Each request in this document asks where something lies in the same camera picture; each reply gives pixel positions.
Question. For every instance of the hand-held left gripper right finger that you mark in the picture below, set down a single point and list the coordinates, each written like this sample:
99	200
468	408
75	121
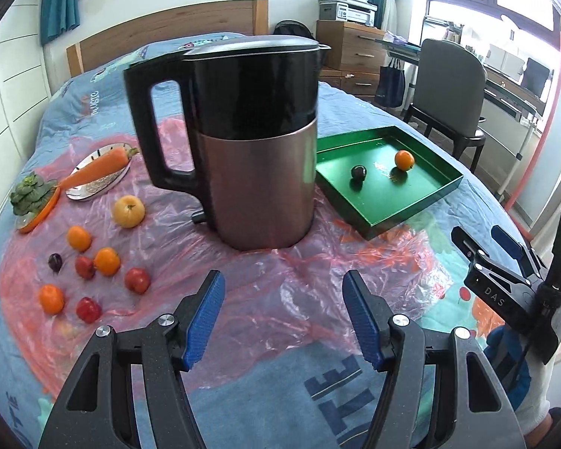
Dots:
362	318

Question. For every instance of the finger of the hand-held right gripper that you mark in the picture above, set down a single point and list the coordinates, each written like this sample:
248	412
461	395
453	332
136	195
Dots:
509	243
467	243

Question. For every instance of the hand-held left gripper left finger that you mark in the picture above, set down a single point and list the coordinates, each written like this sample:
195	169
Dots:
205	318

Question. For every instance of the green rectangular tray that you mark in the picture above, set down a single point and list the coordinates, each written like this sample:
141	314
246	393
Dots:
378	196

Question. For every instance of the yellow tomato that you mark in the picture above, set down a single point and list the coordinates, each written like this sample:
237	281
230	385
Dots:
129	211

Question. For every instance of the small red fruit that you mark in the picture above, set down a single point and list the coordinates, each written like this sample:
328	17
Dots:
89	309
137	280
84	266

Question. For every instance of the person's right hand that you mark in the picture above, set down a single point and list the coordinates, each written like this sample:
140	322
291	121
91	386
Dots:
505	355

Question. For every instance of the pink plastic sheet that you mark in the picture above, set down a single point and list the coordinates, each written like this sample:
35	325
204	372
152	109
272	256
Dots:
271	280

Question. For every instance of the blue printed blanket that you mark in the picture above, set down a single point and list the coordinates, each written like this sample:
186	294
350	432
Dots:
308	407

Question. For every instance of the small orange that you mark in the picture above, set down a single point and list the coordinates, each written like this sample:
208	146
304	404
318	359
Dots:
404	160
107	261
51	299
79	238

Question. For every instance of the dark plum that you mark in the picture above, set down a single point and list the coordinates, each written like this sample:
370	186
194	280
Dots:
358	172
55	262

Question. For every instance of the pink hoop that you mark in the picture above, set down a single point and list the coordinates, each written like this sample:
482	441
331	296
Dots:
549	117

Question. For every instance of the glass desk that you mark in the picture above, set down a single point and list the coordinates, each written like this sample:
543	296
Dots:
505	89

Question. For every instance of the grey chair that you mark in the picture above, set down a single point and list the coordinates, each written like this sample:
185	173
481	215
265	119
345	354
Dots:
449	84

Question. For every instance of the black monitor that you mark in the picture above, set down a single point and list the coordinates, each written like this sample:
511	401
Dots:
536	77

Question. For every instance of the silver patterned plate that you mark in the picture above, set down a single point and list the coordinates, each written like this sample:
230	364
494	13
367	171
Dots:
93	189

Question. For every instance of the navy tote bag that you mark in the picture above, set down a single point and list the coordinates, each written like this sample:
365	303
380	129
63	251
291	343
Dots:
390	84

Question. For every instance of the carrot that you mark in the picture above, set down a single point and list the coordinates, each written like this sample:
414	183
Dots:
98	168

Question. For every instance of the orange oval plate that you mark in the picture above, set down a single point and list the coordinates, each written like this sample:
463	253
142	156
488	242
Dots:
39	217

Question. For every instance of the green bok choy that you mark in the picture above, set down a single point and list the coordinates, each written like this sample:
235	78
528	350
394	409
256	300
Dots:
30	194

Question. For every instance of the wooden drawer cabinet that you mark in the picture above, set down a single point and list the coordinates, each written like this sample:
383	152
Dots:
350	51

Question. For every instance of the white printer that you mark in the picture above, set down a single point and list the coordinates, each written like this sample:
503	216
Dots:
348	9

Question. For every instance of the black backpack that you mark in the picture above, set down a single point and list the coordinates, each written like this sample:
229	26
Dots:
292	28

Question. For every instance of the white wardrobe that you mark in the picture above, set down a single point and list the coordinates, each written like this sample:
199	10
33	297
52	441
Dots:
9	103

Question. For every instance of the wooden headboard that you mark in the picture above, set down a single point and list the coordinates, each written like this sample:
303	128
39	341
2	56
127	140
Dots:
168	23

